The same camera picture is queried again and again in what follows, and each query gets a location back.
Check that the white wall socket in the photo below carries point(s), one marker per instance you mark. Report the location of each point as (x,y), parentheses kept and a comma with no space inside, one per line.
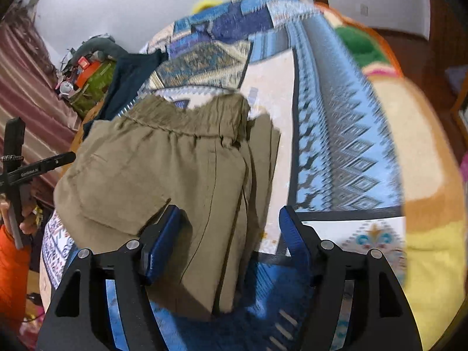
(364,10)

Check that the green patterned storage bag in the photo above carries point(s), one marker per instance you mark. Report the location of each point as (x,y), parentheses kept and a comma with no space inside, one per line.
(94,90)

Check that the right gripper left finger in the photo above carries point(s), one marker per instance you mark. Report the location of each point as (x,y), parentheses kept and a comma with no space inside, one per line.
(78,315)

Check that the yellow orange fleece blanket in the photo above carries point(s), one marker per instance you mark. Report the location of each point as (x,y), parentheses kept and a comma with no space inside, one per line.
(434,200)

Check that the yellow curved headboard tube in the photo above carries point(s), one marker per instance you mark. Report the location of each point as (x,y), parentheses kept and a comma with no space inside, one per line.
(202,5)

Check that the dark navy folded garment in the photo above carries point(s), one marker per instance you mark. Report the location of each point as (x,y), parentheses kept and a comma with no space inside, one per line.
(130,73)

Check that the striped pink curtain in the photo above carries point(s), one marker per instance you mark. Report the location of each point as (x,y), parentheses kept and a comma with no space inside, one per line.
(28,79)

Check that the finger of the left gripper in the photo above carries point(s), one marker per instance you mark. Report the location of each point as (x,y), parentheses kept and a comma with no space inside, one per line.
(57,161)

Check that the khaki olive pants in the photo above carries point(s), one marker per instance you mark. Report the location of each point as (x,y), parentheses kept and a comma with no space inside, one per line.
(212,161)

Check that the orange red box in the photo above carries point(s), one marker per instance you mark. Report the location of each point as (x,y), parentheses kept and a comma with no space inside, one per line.
(86,68)

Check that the person left hand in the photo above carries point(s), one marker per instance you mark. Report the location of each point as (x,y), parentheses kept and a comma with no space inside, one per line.
(28,226)

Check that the blue patchwork bedspread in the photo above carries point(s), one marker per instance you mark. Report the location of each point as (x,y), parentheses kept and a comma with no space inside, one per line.
(336,152)

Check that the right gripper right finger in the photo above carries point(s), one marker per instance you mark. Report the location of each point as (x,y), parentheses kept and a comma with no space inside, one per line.
(380,317)

